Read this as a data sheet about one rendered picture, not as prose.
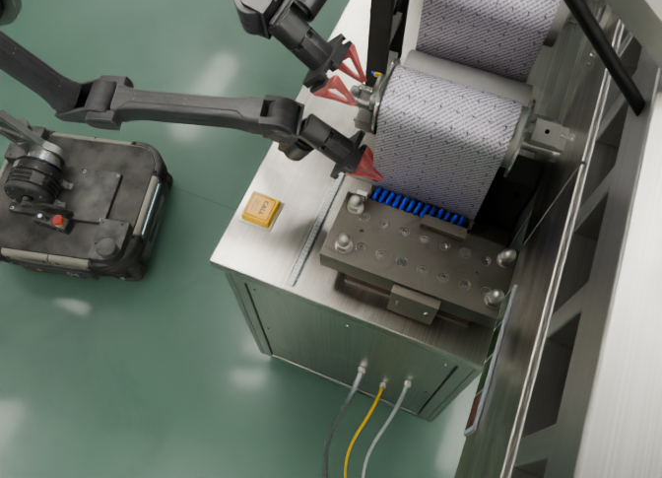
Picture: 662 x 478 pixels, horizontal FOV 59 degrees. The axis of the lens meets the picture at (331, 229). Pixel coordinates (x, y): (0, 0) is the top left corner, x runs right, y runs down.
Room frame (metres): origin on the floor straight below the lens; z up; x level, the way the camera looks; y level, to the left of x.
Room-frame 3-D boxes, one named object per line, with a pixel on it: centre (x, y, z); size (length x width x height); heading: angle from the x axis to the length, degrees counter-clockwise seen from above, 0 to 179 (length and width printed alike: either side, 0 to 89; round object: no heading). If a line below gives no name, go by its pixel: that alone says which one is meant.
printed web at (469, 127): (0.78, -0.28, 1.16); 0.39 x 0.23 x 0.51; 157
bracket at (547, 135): (0.60, -0.39, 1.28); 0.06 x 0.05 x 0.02; 67
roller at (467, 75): (0.77, -0.27, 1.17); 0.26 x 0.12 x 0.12; 67
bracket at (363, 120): (0.76, -0.09, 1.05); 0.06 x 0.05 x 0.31; 67
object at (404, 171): (0.61, -0.20, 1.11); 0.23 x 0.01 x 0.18; 67
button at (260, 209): (0.65, 0.17, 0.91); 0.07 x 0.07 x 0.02; 67
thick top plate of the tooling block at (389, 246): (0.48, -0.19, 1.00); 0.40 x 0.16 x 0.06; 67
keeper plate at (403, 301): (0.39, -0.17, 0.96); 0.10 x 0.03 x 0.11; 67
